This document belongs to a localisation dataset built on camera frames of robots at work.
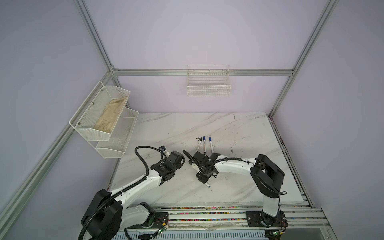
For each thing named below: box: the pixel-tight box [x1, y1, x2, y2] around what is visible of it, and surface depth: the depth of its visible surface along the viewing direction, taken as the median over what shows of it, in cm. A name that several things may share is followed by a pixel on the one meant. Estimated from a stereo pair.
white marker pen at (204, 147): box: [203, 136, 207, 154], surface depth 105 cm
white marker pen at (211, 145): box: [208, 136, 215, 154], surface depth 103 cm
